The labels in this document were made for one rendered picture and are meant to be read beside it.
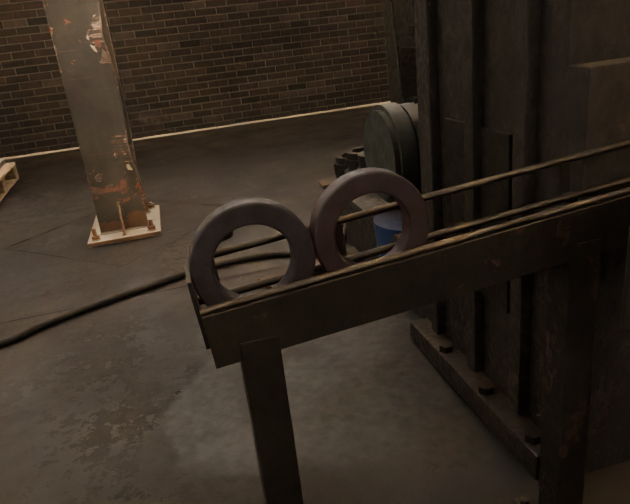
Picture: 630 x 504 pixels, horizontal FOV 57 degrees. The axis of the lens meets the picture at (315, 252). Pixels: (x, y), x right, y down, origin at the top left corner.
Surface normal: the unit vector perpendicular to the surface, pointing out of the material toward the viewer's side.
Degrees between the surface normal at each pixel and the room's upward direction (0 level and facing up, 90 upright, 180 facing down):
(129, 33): 90
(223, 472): 0
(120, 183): 90
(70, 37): 90
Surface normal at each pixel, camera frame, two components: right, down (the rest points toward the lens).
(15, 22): 0.25, 0.32
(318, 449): -0.11, -0.93
